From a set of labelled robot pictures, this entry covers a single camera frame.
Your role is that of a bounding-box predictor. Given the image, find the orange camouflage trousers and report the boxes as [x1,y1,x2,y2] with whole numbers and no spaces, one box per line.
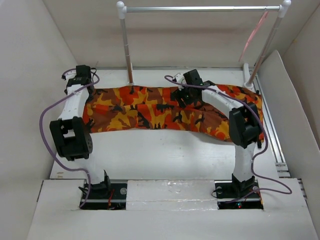
[82,83,266,143]

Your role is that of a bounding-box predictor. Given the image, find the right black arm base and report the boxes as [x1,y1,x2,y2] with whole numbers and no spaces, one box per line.
[211,180,264,210]

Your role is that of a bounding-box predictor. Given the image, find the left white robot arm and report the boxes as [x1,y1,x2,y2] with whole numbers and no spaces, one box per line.
[49,65,112,199]

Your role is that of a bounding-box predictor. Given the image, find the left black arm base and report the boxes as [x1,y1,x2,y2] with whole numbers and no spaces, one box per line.
[79,181,128,211]

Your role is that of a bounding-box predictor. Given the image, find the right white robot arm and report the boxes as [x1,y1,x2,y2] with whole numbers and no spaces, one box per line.
[165,69,262,199]

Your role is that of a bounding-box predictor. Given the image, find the pink clothes hanger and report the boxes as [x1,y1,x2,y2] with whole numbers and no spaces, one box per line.
[238,11,269,62]

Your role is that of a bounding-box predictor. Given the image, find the white clothes rack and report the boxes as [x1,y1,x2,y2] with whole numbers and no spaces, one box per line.
[116,0,292,90]

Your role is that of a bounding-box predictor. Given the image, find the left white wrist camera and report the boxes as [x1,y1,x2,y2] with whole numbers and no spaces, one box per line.
[61,68,76,81]

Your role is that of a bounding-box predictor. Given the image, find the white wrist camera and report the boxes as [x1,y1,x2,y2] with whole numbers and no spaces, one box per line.
[172,72,187,91]
[61,68,76,81]

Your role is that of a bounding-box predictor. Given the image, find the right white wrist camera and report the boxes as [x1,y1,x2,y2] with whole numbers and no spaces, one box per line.
[172,72,187,91]

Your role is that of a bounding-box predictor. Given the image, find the aluminium side rail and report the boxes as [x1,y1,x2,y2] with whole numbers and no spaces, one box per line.
[253,75,291,179]

